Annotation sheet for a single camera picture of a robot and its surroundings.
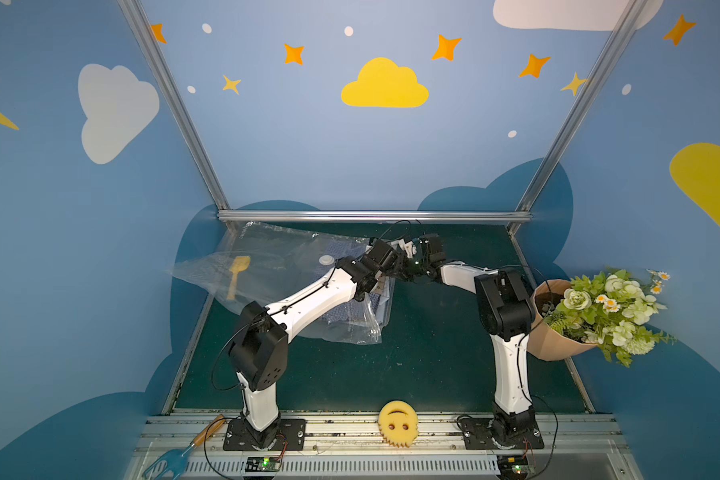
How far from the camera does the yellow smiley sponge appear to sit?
732 millimetres

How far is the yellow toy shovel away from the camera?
983mm

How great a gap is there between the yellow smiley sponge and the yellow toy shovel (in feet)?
1.98
